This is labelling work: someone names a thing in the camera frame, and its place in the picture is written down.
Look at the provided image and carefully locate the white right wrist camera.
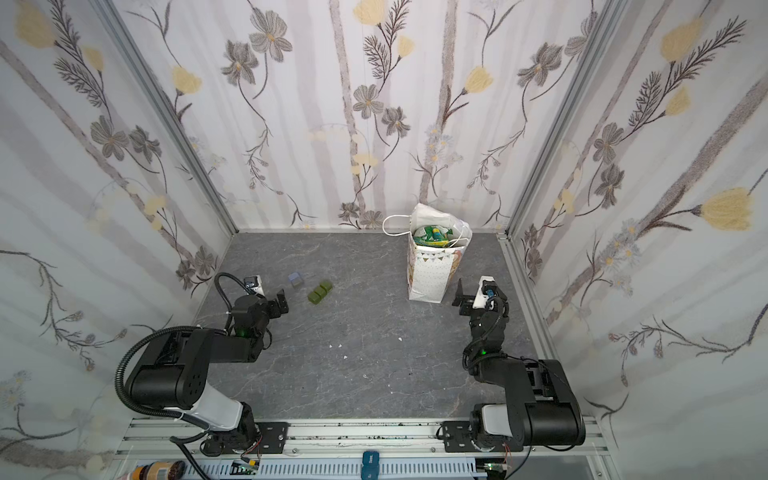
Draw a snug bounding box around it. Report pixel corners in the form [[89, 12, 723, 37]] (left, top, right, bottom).
[[472, 276, 497, 309]]

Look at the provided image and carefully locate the white patterned paper bag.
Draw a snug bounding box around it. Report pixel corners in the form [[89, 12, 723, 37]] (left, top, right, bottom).
[[382, 203, 473, 303]]

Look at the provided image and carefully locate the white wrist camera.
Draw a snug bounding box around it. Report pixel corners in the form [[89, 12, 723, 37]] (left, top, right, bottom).
[[243, 275, 265, 297], [472, 276, 497, 309]]

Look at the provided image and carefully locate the small green circuit board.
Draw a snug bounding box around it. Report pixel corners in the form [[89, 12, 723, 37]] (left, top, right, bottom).
[[230, 461, 258, 476]]

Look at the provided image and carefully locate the green toy block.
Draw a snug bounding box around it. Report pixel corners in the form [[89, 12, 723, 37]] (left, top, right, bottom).
[[307, 280, 333, 305]]

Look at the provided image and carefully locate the white perforated cable tray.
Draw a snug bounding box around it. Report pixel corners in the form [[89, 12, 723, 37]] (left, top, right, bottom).
[[199, 458, 487, 479]]

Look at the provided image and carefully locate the blue grey toy cube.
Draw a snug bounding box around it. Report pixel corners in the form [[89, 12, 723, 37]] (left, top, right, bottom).
[[288, 272, 304, 288]]

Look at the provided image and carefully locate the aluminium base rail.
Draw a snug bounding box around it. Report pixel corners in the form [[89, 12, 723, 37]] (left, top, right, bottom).
[[113, 416, 610, 463]]

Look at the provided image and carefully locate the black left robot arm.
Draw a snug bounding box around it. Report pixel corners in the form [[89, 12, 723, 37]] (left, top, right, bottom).
[[114, 272, 289, 457]]

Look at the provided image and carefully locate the blue clip on tray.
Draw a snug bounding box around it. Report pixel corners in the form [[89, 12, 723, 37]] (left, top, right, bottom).
[[360, 450, 380, 480]]

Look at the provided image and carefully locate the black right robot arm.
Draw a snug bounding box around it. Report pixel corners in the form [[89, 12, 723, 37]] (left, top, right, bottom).
[[436, 276, 587, 453]]

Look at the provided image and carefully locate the brown orange bottle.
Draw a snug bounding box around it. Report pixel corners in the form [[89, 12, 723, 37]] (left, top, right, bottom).
[[117, 461, 187, 480]]

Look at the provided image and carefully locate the green snack packet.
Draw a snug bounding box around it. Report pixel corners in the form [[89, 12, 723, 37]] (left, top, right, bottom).
[[412, 225, 461, 248]]

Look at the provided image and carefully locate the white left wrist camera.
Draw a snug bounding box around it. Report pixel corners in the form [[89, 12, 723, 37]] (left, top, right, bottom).
[[243, 275, 265, 297]]

